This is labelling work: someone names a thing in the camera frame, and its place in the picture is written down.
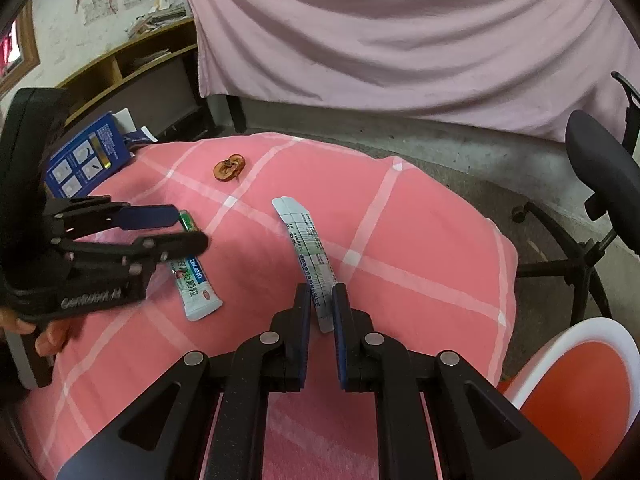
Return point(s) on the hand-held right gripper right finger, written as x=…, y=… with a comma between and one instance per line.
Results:
x=340, y=340

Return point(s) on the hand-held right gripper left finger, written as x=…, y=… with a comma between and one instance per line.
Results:
x=305, y=330

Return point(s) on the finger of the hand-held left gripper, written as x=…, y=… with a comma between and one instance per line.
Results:
x=150, y=216
x=170, y=245

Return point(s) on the white green ointment tube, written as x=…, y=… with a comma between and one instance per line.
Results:
x=197, y=290

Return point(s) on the person's left hand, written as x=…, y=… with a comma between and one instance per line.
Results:
x=50, y=340

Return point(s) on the blue cardboard box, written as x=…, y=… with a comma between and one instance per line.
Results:
x=95, y=155

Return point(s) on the pink checked blanket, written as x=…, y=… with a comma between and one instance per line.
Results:
x=400, y=280

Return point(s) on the wooden shelf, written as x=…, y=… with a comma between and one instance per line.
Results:
x=150, y=35

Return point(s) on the pile of papers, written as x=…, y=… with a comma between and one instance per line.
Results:
x=157, y=17

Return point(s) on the red bin bag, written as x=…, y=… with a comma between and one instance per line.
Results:
x=575, y=400

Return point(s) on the pink hanging sheet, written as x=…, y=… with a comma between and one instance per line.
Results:
x=400, y=35

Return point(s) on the black office chair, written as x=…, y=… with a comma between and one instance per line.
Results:
x=595, y=145

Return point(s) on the wooden window frame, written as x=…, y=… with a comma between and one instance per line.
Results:
x=31, y=45

